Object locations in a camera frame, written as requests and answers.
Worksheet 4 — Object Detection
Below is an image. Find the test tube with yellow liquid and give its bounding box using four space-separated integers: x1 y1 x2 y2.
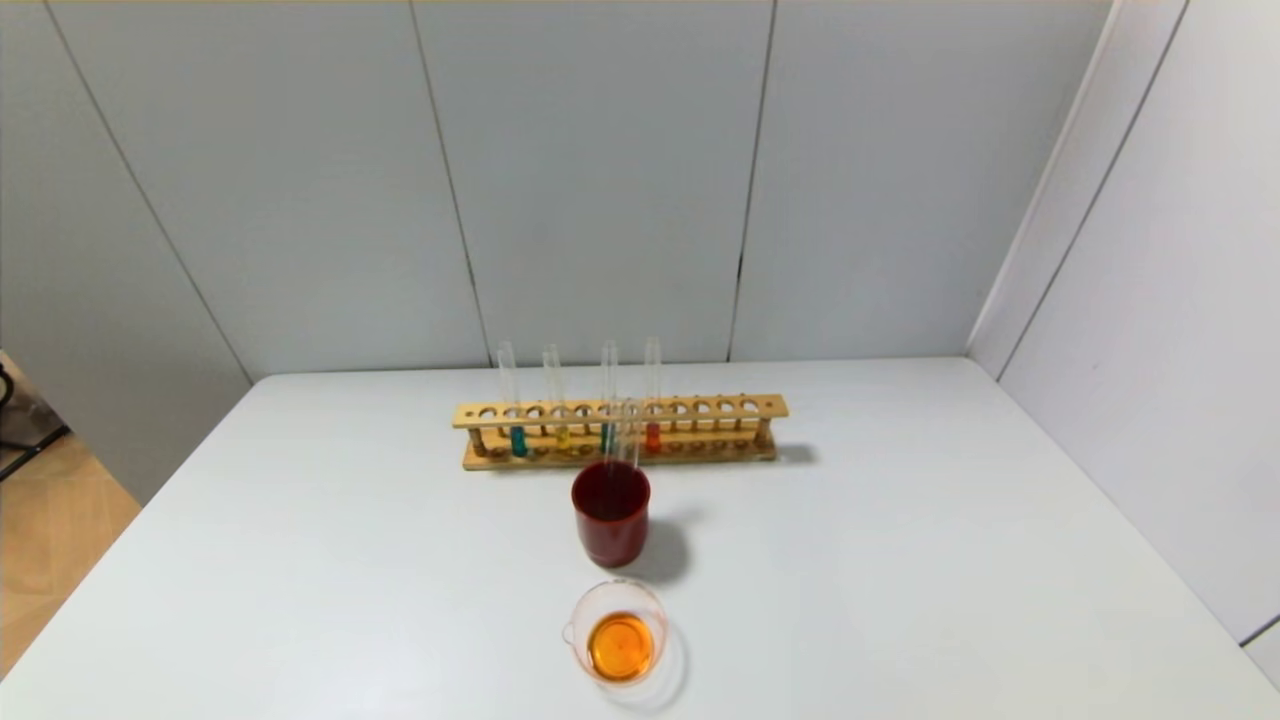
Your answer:
621 398 642 491
542 343 571 448

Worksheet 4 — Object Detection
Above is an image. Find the test tube with red liquid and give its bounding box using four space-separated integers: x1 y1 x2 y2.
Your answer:
645 336 665 454
602 405 623 496

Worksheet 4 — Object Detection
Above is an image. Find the test tube with teal liquid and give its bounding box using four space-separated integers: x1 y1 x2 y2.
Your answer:
600 339 618 456
497 341 529 459

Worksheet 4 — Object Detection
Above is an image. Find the wooden test tube rack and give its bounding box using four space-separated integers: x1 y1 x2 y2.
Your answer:
452 394 790 471

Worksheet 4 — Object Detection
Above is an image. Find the dark red plastic cup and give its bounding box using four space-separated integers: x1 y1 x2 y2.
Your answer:
571 459 652 569

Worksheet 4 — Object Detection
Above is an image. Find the clear plastic spouted bowl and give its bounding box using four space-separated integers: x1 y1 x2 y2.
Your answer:
562 579 669 686

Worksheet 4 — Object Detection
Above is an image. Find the black metal frame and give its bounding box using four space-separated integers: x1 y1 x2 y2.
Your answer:
0 358 71 483

